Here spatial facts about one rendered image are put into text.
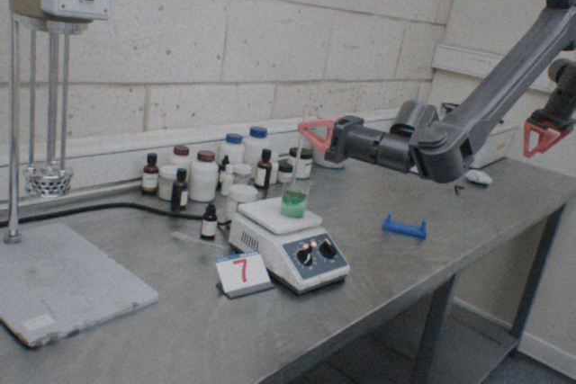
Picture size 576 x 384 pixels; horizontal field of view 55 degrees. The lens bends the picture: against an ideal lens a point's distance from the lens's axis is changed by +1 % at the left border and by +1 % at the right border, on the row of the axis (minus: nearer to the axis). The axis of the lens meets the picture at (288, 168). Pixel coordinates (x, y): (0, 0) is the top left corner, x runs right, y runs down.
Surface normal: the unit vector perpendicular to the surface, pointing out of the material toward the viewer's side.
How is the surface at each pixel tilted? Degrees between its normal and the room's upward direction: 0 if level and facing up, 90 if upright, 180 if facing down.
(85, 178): 90
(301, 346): 0
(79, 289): 0
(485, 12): 90
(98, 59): 90
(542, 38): 41
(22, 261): 0
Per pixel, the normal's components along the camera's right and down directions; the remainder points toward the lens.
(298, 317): 0.16, -0.94
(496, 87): -0.37, -0.66
